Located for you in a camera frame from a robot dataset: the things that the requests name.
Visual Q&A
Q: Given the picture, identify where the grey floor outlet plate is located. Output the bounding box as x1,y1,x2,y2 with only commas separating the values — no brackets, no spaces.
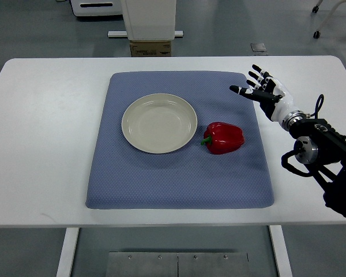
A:
250,43,267,53

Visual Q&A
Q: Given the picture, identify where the red bell pepper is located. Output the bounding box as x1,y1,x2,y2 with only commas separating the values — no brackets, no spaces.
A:
201,122,245,155

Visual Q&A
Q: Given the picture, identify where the left white table leg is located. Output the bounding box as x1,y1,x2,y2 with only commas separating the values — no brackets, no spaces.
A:
56,227,80,277

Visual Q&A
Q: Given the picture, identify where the white appliance with slot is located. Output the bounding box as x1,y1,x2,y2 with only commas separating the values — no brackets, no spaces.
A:
70,0,122,17

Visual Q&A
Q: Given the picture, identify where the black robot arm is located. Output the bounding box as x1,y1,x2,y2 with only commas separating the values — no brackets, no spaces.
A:
281,111,346,218

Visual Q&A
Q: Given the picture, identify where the white table column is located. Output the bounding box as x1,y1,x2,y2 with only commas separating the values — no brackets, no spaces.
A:
121,0,176,41

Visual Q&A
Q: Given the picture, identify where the cream round plate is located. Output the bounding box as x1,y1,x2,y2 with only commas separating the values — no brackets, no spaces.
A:
121,93,198,154

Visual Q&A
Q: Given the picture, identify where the black looped cable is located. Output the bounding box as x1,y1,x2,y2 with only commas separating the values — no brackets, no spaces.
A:
305,93,325,119

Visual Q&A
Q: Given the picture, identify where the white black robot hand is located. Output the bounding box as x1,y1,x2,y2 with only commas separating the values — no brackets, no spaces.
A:
230,64,305,126

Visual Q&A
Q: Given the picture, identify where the white table leg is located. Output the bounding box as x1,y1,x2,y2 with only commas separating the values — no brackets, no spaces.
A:
56,227,80,277
268,225,293,277

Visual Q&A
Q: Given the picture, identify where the white wheeled chair base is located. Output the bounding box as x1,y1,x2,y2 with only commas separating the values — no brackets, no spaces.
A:
311,0,346,40

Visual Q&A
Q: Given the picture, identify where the blue textured mat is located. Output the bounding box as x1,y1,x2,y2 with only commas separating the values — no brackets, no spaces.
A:
85,71,274,209

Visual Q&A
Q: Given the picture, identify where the white table foot bar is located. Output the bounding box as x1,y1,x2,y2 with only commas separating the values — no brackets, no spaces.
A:
107,31,184,38

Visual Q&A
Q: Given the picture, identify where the right white table leg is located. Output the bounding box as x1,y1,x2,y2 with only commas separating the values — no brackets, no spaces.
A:
268,225,293,277

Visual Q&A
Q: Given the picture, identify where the cardboard box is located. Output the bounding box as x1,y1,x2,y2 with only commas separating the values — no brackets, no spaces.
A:
130,41,172,57

